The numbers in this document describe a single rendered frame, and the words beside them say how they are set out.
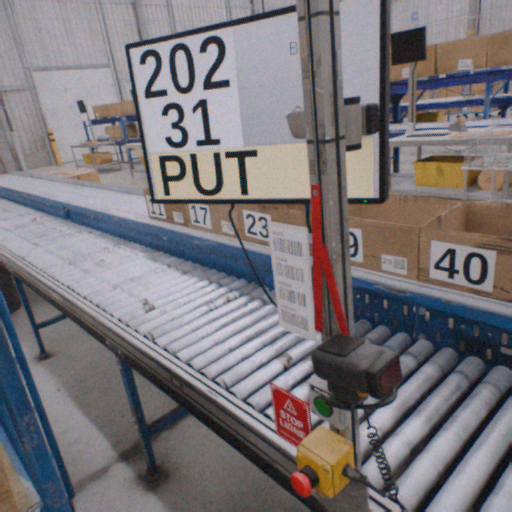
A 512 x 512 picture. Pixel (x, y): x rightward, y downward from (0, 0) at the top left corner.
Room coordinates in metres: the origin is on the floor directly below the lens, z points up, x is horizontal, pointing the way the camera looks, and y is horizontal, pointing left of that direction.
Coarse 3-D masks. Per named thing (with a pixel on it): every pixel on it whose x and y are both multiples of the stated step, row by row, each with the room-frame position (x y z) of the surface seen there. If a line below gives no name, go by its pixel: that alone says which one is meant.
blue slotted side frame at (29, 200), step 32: (0, 192) 4.76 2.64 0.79; (96, 224) 2.83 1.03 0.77; (128, 224) 2.37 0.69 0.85; (192, 256) 1.96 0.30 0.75; (224, 256) 1.75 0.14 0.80; (256, 256) 1.54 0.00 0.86; (352, 288) 1.24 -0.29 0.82; (384, 288) 1.11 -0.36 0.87; (384, 320) 1.15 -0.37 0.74; (448, 320) 1.00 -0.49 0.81; (480, 320) 0.91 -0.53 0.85; (480, 352) 0.94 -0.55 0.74
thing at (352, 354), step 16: (336, 336) 0.55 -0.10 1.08; (320, 352) 0.53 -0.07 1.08; (336, 352) 0.51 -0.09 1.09; (352, 352) 0.50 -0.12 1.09; (368, 352) 0.49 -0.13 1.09; (384, 352) 0.49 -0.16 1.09; (320, 368) 0.52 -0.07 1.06; (336, 368) 0.50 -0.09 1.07; (352, 368) 0.48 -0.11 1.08; (368, 368) 0.46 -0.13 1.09; (384, 368) 0.46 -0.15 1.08; (400, 368) 0.48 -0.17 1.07; (336, 384) 0.52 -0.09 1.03; (352, 384) 0.48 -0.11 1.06; (368, 384) 0.46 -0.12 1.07; (384, 384) 0.46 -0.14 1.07; (336, 400) 0.52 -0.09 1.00; (352, 400) 0.50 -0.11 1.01
